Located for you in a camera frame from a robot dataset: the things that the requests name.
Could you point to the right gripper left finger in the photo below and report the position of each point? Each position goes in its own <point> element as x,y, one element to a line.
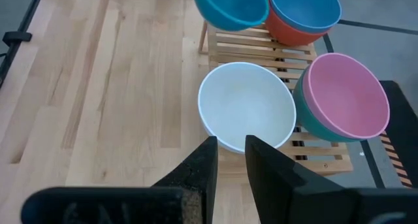
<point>98,206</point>

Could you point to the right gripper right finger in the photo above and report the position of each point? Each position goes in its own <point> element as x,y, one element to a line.
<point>310,206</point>

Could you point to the green bowl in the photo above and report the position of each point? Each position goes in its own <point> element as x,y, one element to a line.
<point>303,116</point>

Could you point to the pink bowl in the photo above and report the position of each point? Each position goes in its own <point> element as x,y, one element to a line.
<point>346,93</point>

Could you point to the white bowl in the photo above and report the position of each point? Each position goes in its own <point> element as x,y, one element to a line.
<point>245,103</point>

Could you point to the red bowl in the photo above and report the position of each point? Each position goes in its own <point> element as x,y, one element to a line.
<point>287,34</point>

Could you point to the blue bowl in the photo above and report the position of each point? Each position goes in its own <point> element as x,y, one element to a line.
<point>303,5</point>

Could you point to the teal bowl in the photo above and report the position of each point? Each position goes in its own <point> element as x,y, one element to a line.
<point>228,5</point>

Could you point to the wooden slatted shelf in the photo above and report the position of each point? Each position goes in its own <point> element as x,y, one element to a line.
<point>310,166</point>

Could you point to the black hazard-striped floor mat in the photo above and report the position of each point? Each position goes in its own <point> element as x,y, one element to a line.
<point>401,119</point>

